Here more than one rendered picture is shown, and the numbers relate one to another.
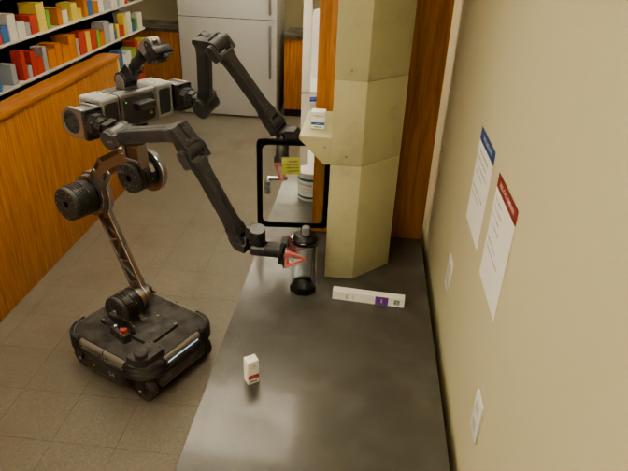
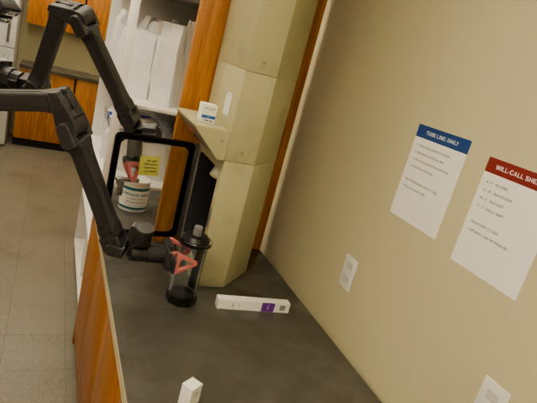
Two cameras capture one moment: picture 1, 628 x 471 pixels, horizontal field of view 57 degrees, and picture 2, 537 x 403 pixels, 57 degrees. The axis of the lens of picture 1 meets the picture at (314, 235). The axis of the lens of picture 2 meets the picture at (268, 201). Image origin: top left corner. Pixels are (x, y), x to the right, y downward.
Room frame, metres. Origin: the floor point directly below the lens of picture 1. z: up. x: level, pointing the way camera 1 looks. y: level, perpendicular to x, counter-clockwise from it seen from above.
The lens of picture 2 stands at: (0.47, 0.62, 1.76)
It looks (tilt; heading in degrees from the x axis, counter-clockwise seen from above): 16 degrees down; 329
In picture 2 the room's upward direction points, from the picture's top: 15 degrees clockwise
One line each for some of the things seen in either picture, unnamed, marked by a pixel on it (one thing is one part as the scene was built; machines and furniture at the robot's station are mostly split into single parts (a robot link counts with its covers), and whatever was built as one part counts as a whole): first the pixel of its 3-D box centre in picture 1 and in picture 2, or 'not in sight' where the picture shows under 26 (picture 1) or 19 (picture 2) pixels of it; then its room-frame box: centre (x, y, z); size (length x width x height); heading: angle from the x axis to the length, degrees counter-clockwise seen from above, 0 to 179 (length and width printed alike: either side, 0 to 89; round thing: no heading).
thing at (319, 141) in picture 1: (319, 135); (199, 132); (2.09, 0.00, 1.46); 0.32 x 0.12 x 0.10; 175
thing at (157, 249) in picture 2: (275, 249); (157, 253); (1.83, 0.14, 1.10); 0.10 x 0.07 x 0.07; 176
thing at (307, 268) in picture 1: (304, 262); (188, 268); (1.83, 0.03, 1.06); 0.11 x 0.11 x 0.21
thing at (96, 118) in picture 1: (99, 125); not in sight; (2.13, 0.84, 1.45); 0.09 x 0.08 x 0.12; 149
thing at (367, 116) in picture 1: (364, 172); (237, 175); (2.07, -0.18, 1.32); 0.32 x 0.25 x 0.77; 175
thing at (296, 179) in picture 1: (292, 185); (148, 187); (2.23, 0.10, 1.19); 0.30 x 0.01 x 0.40; 91
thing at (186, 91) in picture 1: (189, 97); (10, 78); (2.56, 0.58, 1.45); 0.09 x 0.08 x 0.12; 149
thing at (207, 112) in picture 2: (318, 118); (207, 112); (2.04, 0.00, 1.54); 0.05 x 0.05 x 0.06; 85
